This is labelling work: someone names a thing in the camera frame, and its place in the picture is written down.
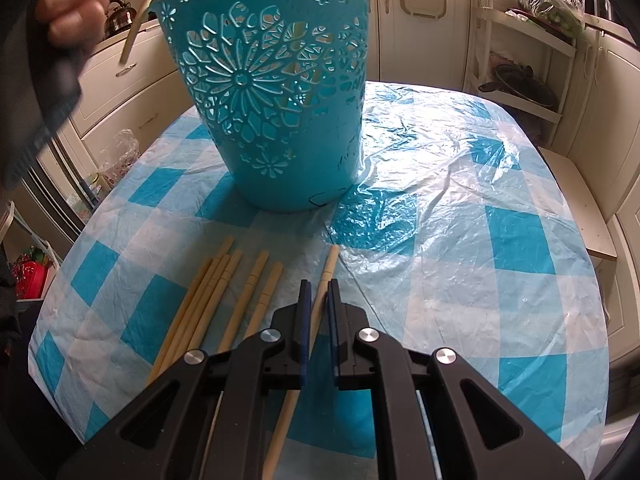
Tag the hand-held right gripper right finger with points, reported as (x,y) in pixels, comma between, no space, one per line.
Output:
(334,330)

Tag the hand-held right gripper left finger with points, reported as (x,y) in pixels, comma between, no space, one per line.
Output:
(304,325)

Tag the tan bamboo chopstick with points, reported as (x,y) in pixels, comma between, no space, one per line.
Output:
(327,267)
(142,15)

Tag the pile of wooden chopsticks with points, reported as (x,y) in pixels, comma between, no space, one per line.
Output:
(200,310)

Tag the turquoise perforated plastic basket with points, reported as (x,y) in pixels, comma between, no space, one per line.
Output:
(280,170)

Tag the person's left hand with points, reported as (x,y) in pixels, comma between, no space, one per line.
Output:
(75,10)

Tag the cream two-drawer cabinet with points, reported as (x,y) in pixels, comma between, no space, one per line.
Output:
(115,90)

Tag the steel kettle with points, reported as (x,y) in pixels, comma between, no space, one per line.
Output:
(120,20)

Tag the floral plastic bag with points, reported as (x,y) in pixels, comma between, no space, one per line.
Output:
(120,152)

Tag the silver refrigerator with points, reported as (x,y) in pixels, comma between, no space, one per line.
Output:
(55,195)

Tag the blue checkered plastic tablecloth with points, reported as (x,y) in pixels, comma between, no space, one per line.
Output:
(450,260)

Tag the red patterned bag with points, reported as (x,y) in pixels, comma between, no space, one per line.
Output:
(30,272)

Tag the cream low bench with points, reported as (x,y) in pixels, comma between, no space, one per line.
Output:
(575,200)

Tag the cream door base cabinet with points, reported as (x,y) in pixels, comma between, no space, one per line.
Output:
(450,50)

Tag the cream panelled drawer cabinet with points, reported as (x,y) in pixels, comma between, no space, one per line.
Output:
(615,125)

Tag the white storage rack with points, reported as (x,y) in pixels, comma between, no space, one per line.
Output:
(540,41)

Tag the bag of green vegetables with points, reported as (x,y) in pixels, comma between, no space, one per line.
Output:
(547,2)

